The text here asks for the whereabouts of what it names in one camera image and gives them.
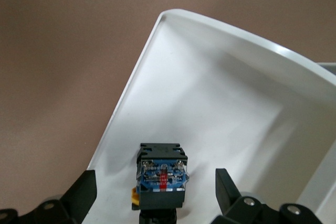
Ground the white plastic tray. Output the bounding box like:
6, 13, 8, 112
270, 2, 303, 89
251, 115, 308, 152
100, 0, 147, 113
88, 8, 336, 224

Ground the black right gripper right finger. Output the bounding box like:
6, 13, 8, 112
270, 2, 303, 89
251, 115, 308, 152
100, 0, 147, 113
209, 167, 322, 224

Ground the red push button switch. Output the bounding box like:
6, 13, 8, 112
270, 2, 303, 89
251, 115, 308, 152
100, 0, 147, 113
130, 142, 190, 224

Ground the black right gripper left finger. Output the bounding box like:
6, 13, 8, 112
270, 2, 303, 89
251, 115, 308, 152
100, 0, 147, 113
0, 170, 99, 224

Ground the brown table cover sheet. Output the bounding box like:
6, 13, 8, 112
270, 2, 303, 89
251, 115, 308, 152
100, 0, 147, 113
0, 0, 336, 210

